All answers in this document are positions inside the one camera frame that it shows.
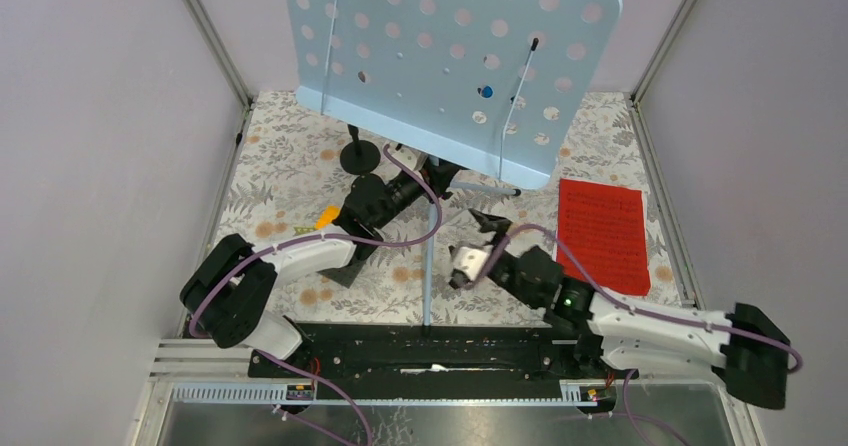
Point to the yellow-green transparent piece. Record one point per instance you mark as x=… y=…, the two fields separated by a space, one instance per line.
x=299 y=231

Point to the dark grey building baseplate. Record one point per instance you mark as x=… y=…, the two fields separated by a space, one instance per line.
x=345 y=276

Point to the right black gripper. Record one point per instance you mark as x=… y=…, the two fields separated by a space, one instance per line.
x=489 y=223

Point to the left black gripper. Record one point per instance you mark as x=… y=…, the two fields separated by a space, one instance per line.
x=440 y=173

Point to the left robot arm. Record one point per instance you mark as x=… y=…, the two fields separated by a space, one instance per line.
x=226 y=296

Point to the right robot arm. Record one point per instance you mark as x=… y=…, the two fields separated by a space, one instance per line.
x=742 y=350

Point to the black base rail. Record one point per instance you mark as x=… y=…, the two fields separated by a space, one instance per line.
x=445 y=361

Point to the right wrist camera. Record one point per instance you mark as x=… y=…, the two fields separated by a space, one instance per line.
x=467 y=262

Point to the grey cable duct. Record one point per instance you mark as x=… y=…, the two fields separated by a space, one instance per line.
x=295 y=394

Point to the light blue music stand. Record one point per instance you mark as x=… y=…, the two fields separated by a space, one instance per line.
x=490 y=85

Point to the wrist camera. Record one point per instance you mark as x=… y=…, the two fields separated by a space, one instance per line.
x=412 y=158
x=467 y=262

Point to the red sheet music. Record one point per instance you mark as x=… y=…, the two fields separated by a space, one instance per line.
x=604 y=228

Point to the orange toy block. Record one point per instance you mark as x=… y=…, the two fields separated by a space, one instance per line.
x=327 y=217

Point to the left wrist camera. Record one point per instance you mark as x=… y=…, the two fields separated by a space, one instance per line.
x=412 y=158

